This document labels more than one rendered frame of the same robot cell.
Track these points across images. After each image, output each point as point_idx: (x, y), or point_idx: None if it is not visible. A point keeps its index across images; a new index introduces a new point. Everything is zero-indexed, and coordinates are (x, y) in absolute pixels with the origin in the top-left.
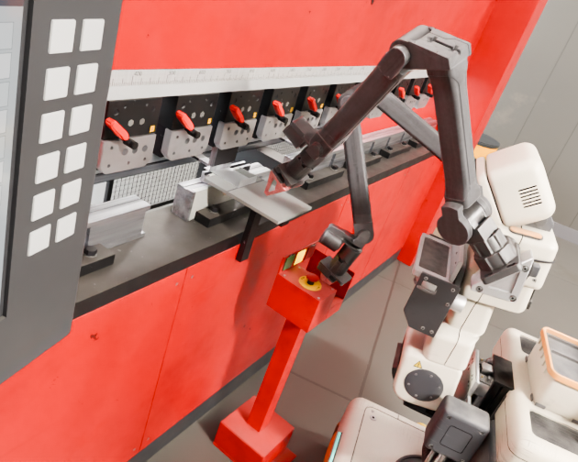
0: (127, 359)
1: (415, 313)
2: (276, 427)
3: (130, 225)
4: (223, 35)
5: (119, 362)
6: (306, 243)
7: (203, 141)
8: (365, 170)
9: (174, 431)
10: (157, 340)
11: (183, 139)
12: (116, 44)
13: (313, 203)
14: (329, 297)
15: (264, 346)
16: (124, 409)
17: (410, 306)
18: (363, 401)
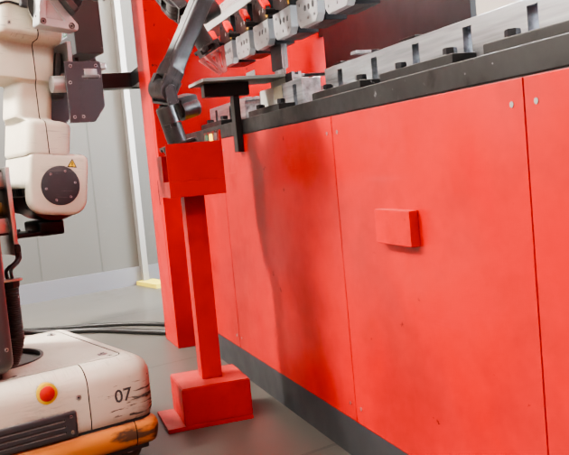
0: (214, 204)
1: (60, 115)
2: (193, 382)
3: (241, 110)
4: None
5: (212, 203)
6: (300, 183)
7: (247, 43)
8: (178, 25)
9: (258, 373)
10: (222, 203)
11: (239, 42)
12: None
13: (283, 112)
14: (159, 161)
15: (312, 372)
16: (222, 262)
17: (66, 109)
18: (127, 353)
